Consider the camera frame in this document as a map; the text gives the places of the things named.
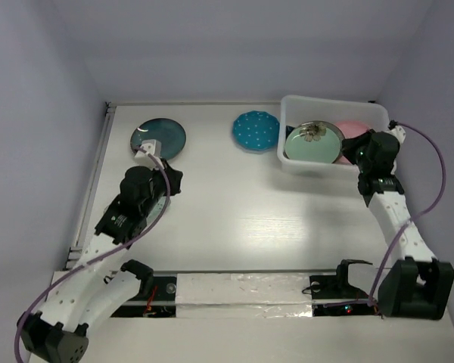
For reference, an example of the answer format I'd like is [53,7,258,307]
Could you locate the pink round plate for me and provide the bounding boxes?
[333,119,372,166]

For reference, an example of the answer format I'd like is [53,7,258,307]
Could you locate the dark teal round plate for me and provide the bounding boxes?
[130,118,186,160]

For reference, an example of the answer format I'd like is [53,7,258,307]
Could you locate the mint rectangular divided plate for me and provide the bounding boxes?
[147,196,170,225]

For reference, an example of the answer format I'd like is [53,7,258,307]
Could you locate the mint green flower plate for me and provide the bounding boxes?
[285,121,342,164]

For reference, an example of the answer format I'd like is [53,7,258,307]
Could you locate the blue polka dot plate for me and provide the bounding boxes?
[232,110,280,152]

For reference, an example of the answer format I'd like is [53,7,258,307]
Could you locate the navy shell shaped plate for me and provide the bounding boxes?
[285,126,294,136]

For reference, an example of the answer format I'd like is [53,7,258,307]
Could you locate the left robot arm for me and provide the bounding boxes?
[14,154,183,362]

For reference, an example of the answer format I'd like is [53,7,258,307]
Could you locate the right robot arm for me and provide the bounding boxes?
[341,126,454,321]

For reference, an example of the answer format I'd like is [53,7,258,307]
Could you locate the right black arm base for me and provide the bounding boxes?
[302,259,381,317]

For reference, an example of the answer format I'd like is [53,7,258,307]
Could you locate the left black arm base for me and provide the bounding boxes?
[112,275,177,318]

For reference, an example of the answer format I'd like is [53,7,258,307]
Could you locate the white plastic bin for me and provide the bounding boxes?
[277,95,389,179]

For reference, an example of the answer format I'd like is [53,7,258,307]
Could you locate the white foam front bar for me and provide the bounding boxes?
[175,273,313,319]

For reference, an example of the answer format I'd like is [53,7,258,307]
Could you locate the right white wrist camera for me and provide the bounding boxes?
[387,119,406,145]

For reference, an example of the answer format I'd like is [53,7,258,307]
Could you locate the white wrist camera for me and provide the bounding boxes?
[387,119,406,145]
[134,139,162,159]

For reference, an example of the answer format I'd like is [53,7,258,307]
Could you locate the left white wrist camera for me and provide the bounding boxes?
[134,139,162,159]

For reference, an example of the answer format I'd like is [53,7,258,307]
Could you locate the metal side rail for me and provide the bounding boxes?
[62,102,117,271]

